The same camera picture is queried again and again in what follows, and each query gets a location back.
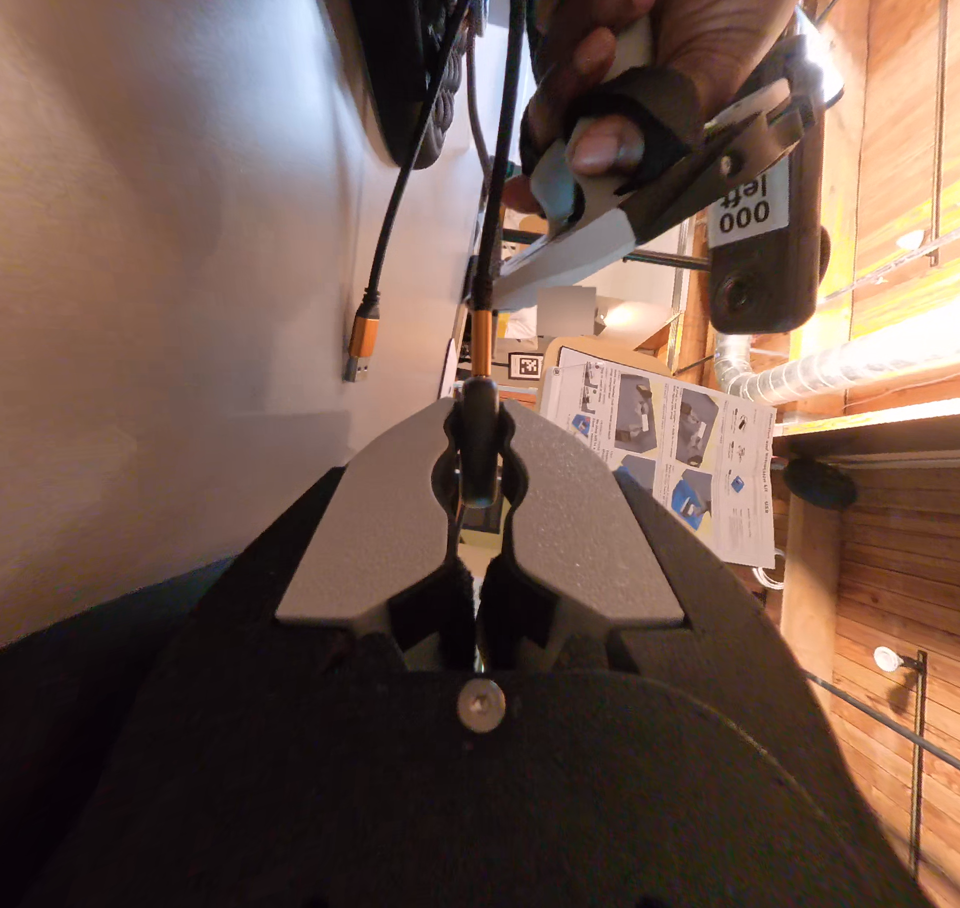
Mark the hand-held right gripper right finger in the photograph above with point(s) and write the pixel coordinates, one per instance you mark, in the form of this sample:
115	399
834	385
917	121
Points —
592	541

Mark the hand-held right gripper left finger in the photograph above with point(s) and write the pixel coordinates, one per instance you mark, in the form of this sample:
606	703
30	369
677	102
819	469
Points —
375	533

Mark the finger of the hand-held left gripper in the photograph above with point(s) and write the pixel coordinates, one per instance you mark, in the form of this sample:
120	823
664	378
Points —
570	256

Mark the slim black USB hub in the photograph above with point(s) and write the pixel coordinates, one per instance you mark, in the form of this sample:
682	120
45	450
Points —
480	436

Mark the person's left hand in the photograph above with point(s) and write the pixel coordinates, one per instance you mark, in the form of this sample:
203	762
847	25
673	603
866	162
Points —
720	8

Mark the black stand pole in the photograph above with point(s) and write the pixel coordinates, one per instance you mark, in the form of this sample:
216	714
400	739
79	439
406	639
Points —
667	260

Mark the large instruction board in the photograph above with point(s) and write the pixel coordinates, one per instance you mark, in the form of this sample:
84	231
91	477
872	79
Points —
675	458

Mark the black-white marker tag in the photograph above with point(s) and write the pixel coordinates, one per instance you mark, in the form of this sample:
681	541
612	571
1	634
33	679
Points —
526	367

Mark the black quilted wrist rest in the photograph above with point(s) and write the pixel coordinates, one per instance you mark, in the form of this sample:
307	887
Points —
405	61
75	735

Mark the ceiling spot lamp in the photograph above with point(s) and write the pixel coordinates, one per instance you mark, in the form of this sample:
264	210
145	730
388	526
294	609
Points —
889	659

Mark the silver ventilation duct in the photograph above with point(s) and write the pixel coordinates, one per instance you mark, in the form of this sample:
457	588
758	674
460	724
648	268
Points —
840	364

